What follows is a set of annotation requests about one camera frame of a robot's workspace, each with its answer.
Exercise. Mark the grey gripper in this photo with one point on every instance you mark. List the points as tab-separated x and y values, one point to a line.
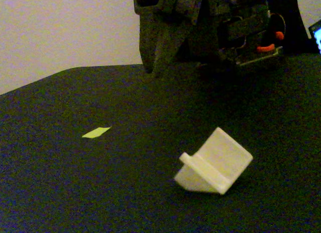
160	30

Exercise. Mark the white plastic printed part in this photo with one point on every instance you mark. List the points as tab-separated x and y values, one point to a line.
220	155

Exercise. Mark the grey robot arm with base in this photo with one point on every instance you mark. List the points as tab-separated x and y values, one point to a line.
238	30

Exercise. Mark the dark blue desk mat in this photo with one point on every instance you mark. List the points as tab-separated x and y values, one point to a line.
113	193

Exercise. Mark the black clamp with orange pads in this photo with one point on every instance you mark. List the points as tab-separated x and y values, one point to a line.
265	48

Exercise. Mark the small green tape marker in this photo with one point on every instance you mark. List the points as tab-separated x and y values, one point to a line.
96	132

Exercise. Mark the laptop with lit screen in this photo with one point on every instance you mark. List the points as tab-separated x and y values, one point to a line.
317	35

